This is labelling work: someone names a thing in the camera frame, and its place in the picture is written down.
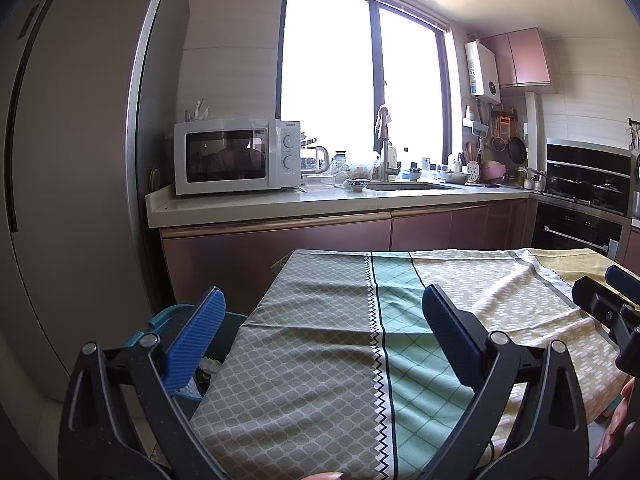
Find patterned green tablecloth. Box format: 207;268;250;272
190;248;602;480

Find pink wall cabinet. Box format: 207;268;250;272
480;27;551;90

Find white kitchen countertop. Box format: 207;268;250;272
146;181;534;229

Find yellow towel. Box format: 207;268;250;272
529;247;622;292

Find brown base cabinets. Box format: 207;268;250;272
160;200;531;317

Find dark framed window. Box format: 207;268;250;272
280;0;452;172

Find grey refrigerator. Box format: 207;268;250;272
0;0;189;392

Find white microwave oven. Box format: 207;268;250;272
173;117;303;197

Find hanging black frying pan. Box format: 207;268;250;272
507;135;529;164

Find white water heater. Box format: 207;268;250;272
465;39;501;102

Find wall utensil rack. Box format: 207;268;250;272
462;105;521;134

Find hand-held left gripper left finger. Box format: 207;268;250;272
56;287;227;480

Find metal kitchen faucet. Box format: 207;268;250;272
376;105;401;182

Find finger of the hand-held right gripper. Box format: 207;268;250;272
571;275;633;345
604;264;640;296

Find glass electric kettle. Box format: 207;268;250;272
300;135;330;176

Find kitchen sink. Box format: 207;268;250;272
365;181;454;192

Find clear plastic bag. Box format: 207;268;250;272
340;157;376;181

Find person's right hand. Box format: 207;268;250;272
595;376;640;461

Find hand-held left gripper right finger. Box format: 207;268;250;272
421;283;592;480

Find clear glass container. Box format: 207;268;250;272
302;174;339;191

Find blue trash bin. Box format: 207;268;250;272
122;304;249;422

